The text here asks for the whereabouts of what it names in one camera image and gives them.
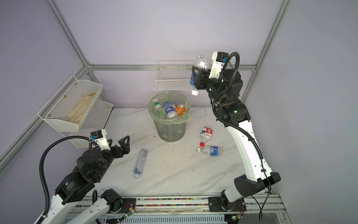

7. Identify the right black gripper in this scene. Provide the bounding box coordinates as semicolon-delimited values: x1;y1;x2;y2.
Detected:
189;66;225;110

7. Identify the crushed clear bottle white cap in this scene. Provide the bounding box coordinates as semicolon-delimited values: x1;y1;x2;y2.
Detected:
133;149;148;179

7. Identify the orange label bottle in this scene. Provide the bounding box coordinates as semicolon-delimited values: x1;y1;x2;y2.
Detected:
175;104;186;117

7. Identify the small blue label bottle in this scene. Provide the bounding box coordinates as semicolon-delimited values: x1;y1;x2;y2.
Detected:
164;102;179;119

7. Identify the green label clear bottle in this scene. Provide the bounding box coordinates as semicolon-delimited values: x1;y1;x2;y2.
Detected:
153;99;167;119

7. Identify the red label crushed bottle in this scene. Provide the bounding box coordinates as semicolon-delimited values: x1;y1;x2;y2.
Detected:
200;127;213;147

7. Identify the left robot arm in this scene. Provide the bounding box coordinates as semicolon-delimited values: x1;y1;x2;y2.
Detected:
36;135;130;224

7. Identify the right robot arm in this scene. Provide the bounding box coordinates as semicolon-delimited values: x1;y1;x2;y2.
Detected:
191;66;281;203

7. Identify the grey mesh waste bin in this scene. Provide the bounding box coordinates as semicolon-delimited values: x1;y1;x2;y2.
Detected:
154;121;187;142

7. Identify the beige cloth in shelf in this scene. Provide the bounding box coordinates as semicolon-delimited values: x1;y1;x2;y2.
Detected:
65;91;98;125

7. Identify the white mesh two-tier shelf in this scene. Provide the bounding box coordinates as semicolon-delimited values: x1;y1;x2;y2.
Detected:
38;76;113;137

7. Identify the right black cable conduit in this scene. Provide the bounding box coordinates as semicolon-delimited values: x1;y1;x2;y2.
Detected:
211;51;273;222

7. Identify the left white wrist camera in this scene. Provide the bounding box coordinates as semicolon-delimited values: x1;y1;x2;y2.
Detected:
90;129;110;150

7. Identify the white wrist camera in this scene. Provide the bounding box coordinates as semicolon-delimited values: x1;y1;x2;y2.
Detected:
209;52;229;79
90;129;110;150

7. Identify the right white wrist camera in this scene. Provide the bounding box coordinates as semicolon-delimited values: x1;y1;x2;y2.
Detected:
209;52;229;79

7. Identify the white wire wall basket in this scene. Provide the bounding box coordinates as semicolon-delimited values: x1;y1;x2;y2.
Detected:
155;60;194;91

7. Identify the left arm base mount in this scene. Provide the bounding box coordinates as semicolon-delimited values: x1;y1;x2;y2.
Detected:
109;198;137;214

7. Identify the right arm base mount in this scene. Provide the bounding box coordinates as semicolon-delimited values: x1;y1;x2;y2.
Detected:
208;197;247;212

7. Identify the aluminium front rail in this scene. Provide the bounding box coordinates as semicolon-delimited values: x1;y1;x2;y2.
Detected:
54;194;287;217

